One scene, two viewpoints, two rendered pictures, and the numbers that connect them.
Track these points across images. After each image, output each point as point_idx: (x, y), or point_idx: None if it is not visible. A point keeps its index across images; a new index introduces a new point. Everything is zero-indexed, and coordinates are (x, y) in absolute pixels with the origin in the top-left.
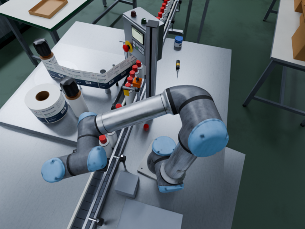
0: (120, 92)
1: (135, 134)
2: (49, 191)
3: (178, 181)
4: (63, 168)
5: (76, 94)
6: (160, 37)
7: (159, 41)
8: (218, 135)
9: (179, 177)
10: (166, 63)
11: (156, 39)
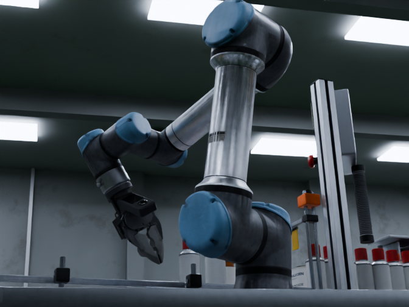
0: None
1: None
2: None
3: (210, 181)
4: (100, 132)
5: (226, 263)
6: (344, 109)
7: (342, 115)
8: (227, 0)
9: (215, 171)
10: None
11: (321, 96)
